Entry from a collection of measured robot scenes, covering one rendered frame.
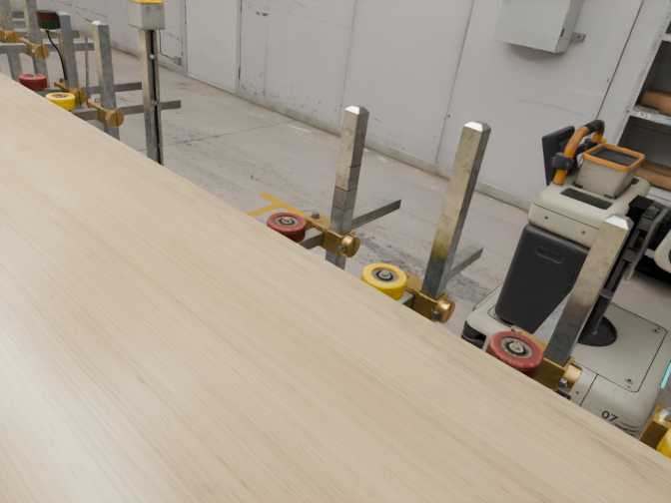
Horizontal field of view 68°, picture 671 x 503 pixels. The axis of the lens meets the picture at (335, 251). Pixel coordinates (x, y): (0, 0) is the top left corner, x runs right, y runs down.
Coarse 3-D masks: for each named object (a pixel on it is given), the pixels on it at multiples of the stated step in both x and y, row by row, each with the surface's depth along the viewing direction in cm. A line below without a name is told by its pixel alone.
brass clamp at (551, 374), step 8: (528, 336) 90; (544, 344) 88; (544, 360) 85; (552, 360) 85; (568, 360) 85; (544, 368) 85; (552, 368) 84; (560, 368) 83; (568, 368) 84; (576, 368) 84; (536, 376) 87; (544, 376) 86; (552, 376) 85; (560, 376) 84; (568, 376) 83; (576, 376) 83; (544, 384) 86; (552, 384) 85; (560, 384) 84; (568, 384) 83; (568, 392) 84
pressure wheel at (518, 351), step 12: (492, 336) 77; (504, 336) 77; (516, 336) 78; (492, 348) 75; (504, 348) 75; (516, 348) 75; (528, 348) 76; (504, 360) 73; (516, 360) 73; (528, 360) 73; (540, 360) 74; (528, 372) 73
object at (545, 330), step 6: (564, 300) 103; (558, 306) 101; (552, 312) 99; (558, 312) 99; (552, 318) 97; (558, 318) 97; (546, 324) 95; (552, 324) 95; (540, 330) 93; (546, 330) 93; (552, 330) 94; (540, 336) 92; (546, 336) 92
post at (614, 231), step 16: (608, 224) 72; (624, 224) 71; (608, 240) 73; (624, 240) 72; (592, 256) 75; (608, 256) 73; (592, 272) 76; (608, 272) 75; (576, 288) 78; (592, 288) 76; (576, 304) 79; (592, 304) 78; (560, 320) 81; (576, 320) 80; (560, 336) 82; (576, 336) 80; (544, 352) 85; (560, 352) 83
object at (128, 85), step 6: (90, 84) 184; (96, 84) 185; (120, 84) 190; (126, 84) 191; (132, 84) 193; (138, 84) 195; (42, 90) 171; (48, 90) 172; (54, 90) 173; (60, 90) 175; (84, 90) 181; (90, 90) 182; (96, 90) 184; (120, 90) 191; (126, 90) 192; (132, 90) 194; (42, 96) 171
